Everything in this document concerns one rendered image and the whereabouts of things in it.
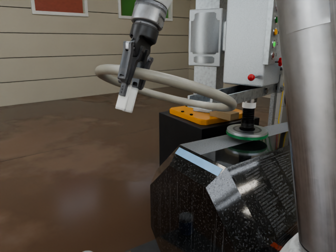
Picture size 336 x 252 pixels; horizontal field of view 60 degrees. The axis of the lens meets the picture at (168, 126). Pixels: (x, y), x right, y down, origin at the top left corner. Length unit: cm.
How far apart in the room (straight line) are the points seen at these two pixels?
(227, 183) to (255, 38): 67
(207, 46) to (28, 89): 546
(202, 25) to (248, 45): 84
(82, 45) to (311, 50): 728
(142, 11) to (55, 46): 650
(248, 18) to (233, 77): 28
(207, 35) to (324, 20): 198
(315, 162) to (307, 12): 13
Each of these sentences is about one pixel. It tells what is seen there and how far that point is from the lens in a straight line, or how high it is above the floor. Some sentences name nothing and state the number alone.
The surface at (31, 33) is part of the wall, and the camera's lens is 714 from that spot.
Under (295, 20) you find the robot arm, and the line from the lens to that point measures 28.
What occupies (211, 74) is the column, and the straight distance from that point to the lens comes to 231.
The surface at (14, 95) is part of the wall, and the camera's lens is 713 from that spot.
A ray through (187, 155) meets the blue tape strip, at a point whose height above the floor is 81.
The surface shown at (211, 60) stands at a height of 120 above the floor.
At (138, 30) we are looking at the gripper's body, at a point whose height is 136.
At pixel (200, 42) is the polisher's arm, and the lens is 225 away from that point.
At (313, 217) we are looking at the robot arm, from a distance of 31.
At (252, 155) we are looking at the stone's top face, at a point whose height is 83.
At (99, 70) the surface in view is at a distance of 91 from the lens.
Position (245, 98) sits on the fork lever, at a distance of 139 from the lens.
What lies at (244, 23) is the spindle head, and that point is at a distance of 147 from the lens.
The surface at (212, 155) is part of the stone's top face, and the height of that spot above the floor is 83.
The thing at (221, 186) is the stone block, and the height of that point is 76.
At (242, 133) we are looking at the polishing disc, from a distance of 154.
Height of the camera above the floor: 134
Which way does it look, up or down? 16 degrees down
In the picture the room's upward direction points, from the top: straight up
